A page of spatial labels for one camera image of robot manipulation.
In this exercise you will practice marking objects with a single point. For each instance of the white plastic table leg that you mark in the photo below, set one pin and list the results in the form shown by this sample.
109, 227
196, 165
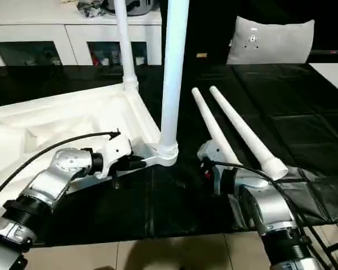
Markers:
125, 42
242, 126
211, 121
173, 84

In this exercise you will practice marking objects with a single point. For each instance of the white plastic table top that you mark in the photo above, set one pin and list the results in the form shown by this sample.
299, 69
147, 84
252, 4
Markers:
73, 118

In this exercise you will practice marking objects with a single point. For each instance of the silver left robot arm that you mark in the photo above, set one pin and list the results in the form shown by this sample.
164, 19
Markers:
45, 182

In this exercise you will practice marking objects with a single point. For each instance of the black work mat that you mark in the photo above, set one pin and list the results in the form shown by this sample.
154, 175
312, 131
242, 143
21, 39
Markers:
298, 126

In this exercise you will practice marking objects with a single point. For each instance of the white cup behind glass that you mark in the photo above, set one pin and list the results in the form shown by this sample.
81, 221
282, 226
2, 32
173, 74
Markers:
140, 60

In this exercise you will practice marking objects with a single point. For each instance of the red bottle behind glass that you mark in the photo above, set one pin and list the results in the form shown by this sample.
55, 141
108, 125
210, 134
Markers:
95, 57

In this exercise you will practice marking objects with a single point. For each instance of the grey cushion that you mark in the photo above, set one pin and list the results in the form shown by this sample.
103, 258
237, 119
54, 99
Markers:
270, 42

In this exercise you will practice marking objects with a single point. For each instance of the white glass-door cabinet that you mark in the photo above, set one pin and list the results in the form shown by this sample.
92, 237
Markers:
73, 31

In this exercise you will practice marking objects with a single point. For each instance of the white flat board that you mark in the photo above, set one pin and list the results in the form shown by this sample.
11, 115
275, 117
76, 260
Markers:
332, 77

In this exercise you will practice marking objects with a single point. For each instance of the grey helmet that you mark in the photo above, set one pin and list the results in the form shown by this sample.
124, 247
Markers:
141, 7

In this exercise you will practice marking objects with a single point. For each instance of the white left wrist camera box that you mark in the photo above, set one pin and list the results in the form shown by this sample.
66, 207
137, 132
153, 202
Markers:
115, 152

